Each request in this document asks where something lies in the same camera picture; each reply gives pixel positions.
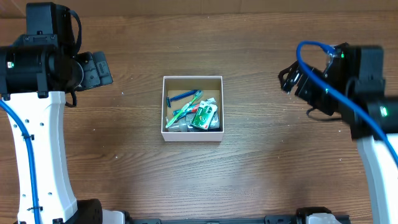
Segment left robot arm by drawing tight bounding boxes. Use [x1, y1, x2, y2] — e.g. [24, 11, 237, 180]
[1, 44, 126, 223]

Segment blue right cable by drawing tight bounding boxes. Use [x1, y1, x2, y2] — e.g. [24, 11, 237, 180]
[295, 40, 398, 167]

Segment teal toothpaste tube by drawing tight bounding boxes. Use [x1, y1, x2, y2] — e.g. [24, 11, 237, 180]
[173, 104, 199, 116]

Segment green white small packet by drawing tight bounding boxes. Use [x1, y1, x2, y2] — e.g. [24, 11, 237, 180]
[191, 101, 218, 130]

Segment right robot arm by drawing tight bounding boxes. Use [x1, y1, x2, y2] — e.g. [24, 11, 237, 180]
[278, 40, 397, 223]

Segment white cardboard box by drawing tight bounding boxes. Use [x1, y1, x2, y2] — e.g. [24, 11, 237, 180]
[160, 76, 224, 142]

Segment clear bottle dark liquid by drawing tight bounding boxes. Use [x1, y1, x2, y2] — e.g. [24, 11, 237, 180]
[166, 113, 221, 133]

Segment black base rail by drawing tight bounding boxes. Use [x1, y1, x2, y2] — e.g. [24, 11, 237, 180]
[127, 214, 351, 224]

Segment blue disposable razor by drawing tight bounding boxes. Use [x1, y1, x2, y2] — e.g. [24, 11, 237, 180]
[166, 90, 198, 108]

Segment green white toothbrush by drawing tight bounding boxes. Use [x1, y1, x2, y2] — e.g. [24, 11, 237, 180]
[165, 90, 203, 128]

